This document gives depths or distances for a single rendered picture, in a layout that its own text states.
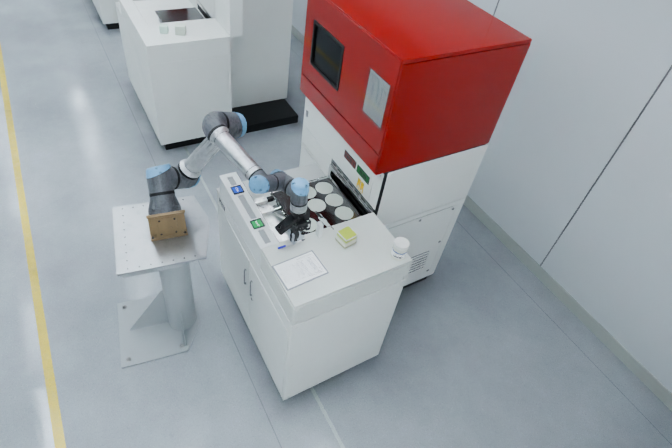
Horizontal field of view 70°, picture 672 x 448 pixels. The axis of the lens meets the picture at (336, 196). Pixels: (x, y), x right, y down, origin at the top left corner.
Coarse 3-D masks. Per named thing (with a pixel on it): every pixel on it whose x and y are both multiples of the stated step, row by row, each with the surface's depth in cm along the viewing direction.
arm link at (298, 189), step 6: (294, 180) 200; (300, 180) 200; (306, 180) 201; (288, 186) 201; (294, 186) 198; (300, 186) 197; (306, 186) 198; (288, 192) 202; (294, 192) 199; (300, 192) 198; (306, 192) 200; (294, 198) 201; (300, 198) 200; (306, 198) 202; (294, 204) 203; (300, 204) 203; (306, 204) 205
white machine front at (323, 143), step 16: (304, 112) 287; (304, 128) 293; (320, 128) 274; (304, 144) 300; (320, 144) 280; (336, 144) 262; (320, 160) 285; (336, 160) 267; (352, 176) 256; (368, 176) 241; (384, 176) 230; (368, 192) 245
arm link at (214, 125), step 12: (204, 120) 207; (216, 120) 205; (204, 132) 206; (216, 132) 202; (228, 132) 206; (216, 144) 204; (228, 144) 200; (228, 156) 201; (240, 156) 198; (240, 168) 197; (252, 168) 195; (252, 180) 192; (264, 180) 192; (276, 180) 198; (264, 192) 194
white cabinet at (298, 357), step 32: (224, 224) 269; (224, 256) 292; (256, 288) 243; (384, 288) 230; (256, 320) 262; (288, 320) 210; (320, 320) 217; (352, 320) 235; (384, 320) 255; (288, 352) 223; (320, 352) 240; (352, 352) 262; (288, 384) 246
